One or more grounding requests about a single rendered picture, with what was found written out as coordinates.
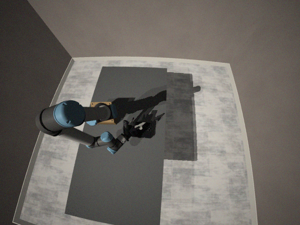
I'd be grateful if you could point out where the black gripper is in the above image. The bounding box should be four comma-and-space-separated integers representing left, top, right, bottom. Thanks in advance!
121, 118, 146, 141

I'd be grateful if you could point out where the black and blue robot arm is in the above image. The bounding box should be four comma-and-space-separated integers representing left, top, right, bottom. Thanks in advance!
36, 100, 127, 154

